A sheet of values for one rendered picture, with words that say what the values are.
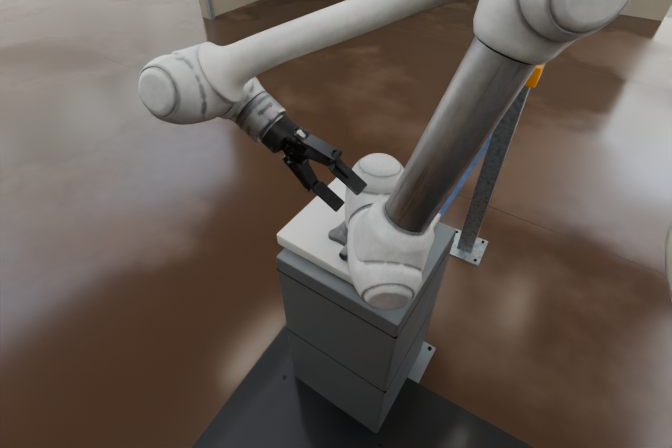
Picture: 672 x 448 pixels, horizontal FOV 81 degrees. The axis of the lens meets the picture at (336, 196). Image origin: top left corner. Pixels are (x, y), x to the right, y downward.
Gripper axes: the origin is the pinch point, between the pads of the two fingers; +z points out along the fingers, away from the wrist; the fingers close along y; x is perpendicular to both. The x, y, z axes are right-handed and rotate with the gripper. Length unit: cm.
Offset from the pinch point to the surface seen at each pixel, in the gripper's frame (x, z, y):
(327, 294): -10.5, 16.1, -34.2
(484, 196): 85, 55, -80
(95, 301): -65, -49, -154
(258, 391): -44, 32, -105
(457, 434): -8, 96, -75
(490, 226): 102, 83, -118
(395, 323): -7.2, 31.5, -20.8
